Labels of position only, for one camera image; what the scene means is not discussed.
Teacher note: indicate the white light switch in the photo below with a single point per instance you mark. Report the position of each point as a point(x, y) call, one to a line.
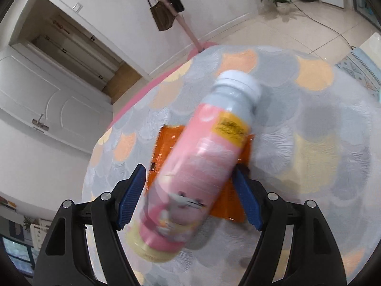
point(77, 7)

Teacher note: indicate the white door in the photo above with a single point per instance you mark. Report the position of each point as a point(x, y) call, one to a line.
point(44, 101)

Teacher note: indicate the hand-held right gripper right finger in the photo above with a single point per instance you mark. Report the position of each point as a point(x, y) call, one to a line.
point(248, 201)

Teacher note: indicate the brown tote bag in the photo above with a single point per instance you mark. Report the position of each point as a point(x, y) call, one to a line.
point(162, 16)

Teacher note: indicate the patterned floor rug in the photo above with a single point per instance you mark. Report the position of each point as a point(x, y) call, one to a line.
point(360, 65)

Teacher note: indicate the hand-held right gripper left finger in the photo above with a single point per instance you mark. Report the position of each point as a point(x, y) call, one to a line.
point(131, 198)

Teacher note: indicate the orange foil packet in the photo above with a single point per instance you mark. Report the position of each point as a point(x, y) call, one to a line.
point(168, 143)

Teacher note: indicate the pink drink bottle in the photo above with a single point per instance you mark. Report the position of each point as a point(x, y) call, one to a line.
point(202, 161)

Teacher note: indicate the small black bag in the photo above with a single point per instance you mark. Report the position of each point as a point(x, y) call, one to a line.
point(178, 4)

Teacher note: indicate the pink coat rack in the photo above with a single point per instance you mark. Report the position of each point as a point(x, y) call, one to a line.
point(187, 29)

